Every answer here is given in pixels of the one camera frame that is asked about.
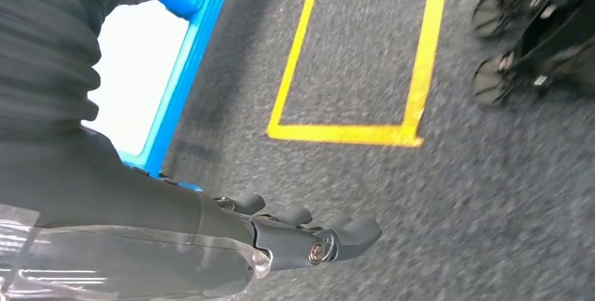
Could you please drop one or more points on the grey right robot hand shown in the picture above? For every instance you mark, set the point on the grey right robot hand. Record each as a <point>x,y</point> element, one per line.
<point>116,206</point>

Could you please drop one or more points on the blue metal shelf rack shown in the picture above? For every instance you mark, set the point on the blue metal shelf rack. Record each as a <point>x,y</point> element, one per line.
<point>190,80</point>

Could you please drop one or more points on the yellow floor tape square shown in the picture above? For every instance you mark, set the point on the yellow floor tape square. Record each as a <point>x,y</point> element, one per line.
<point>344,134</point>

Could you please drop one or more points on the black wheeled base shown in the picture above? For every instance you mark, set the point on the black wheeled base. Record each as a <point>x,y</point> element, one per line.
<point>488,15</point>

